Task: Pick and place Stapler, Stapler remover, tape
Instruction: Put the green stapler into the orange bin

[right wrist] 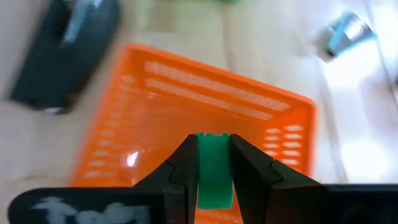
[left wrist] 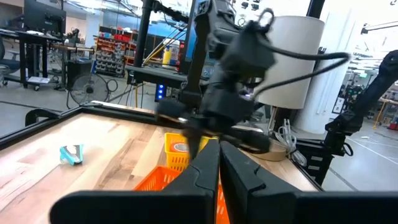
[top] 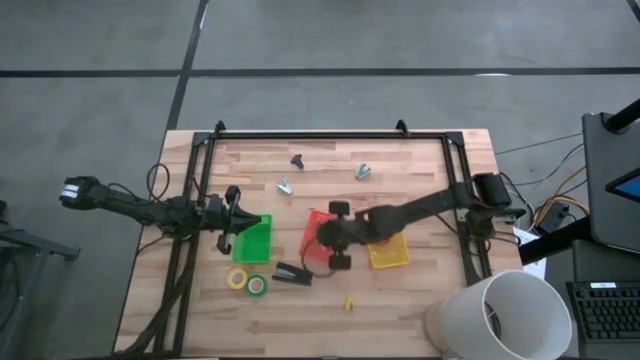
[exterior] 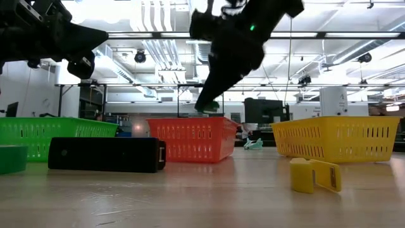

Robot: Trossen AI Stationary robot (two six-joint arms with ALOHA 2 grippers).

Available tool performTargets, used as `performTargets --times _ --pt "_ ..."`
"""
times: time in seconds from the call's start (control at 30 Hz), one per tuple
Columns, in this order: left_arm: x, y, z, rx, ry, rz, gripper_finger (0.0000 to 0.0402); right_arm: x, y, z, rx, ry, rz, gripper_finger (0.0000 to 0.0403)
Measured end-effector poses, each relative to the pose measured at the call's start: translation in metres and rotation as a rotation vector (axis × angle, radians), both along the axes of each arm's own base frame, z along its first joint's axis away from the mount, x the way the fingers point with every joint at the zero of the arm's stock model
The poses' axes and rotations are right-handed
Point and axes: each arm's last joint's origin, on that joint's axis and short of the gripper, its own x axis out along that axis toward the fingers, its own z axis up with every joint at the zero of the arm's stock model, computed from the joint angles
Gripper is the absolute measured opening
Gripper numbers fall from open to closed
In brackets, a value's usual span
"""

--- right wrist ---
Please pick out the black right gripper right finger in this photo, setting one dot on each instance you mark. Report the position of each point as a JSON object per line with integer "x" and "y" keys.
{"x": 264, "y": 193}

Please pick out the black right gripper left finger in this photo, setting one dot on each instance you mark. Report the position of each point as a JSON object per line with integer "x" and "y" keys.
{"x": 180, "y": 186}

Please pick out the green staple remover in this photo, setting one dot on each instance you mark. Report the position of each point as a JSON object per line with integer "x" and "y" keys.
{"x": 214, "y": 174}

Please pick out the black stapler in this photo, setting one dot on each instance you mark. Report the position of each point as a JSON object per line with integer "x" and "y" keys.
{"x": 62, "y": 62}

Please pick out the teal stapler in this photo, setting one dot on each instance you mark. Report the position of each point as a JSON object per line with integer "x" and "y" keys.
{"x": 348, "y": 32}

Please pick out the orange plastic basket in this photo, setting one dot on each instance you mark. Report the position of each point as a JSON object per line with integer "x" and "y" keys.
{"x": 186, "y": 109}

